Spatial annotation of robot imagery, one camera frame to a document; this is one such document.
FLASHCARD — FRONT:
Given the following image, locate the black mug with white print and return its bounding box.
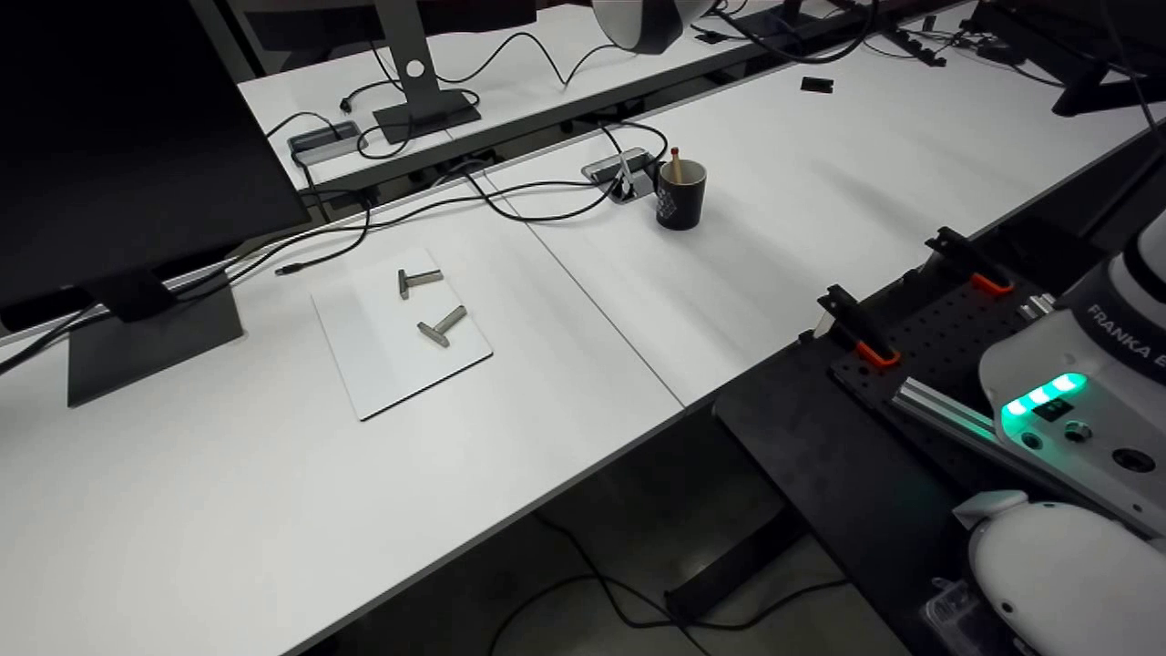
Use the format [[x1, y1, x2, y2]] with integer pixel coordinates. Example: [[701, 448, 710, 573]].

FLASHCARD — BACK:
[[654, 157, 710, 232]]

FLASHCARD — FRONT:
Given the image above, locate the grey metal T piece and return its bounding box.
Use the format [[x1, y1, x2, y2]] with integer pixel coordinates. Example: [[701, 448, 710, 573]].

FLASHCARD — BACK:
[[417, 304, 474, 353], [394, 261, 447, 304]]

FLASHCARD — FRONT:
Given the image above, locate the white rectangular board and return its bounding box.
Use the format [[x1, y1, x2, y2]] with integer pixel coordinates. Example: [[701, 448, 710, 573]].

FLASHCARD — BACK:
[[308, 250, 498, 425]]

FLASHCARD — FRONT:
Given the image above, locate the black table foot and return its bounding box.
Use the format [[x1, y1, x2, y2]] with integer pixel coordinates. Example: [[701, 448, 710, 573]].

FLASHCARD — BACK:
[[661, 500, 815, 628]]

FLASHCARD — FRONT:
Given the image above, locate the black robot mounting stand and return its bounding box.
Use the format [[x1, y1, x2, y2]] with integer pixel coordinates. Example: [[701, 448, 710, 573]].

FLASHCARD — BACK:
[[710, 119, 1166, 656]]

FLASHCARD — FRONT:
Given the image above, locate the grey docking box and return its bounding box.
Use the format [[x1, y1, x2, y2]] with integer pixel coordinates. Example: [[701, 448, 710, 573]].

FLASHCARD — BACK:
[[283, 116, 365, 169]]

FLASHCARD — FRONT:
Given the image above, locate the black power strip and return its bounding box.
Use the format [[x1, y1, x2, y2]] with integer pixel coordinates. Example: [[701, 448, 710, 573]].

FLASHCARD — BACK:
[[889, 23, 961, 65]]

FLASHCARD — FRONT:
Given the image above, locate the dark monitor with black stand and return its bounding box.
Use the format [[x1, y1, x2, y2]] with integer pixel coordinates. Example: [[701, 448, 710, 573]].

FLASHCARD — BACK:
[[970, 0, 1166, 119]]

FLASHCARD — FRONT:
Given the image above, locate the black looped cable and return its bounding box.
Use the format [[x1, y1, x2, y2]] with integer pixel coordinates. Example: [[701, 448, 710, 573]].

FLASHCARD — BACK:
[[462, 116, 674, 231]]

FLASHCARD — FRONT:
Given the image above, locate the black floor cable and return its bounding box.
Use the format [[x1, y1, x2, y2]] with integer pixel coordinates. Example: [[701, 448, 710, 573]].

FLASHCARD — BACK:
[[484, 515, 860, 656]]

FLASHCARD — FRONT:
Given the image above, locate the black coiled desk cable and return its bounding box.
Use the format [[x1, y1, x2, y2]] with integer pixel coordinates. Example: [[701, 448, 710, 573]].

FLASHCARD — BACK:
[[452, 0, 758, 93]]

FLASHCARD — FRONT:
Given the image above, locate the black monitor cable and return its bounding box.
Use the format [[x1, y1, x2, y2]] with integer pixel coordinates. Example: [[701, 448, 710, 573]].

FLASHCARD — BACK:
[[0, 177, 612, 374]]

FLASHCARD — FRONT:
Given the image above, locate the orange handled black clamp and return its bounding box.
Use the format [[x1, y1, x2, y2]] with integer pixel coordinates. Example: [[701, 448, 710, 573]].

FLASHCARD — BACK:
[[815, 279, 908, 370], [926, 222, 1021, 304]]

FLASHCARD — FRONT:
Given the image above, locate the black wavy desk cable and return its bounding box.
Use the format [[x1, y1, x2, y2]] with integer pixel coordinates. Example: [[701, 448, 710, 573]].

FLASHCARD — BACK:
[[261, 72, 412, 164]]

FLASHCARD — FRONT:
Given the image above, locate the aluminium profile rail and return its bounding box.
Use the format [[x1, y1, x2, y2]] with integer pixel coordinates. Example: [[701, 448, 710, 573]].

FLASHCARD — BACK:
[[889, 374, 1166, 538]]

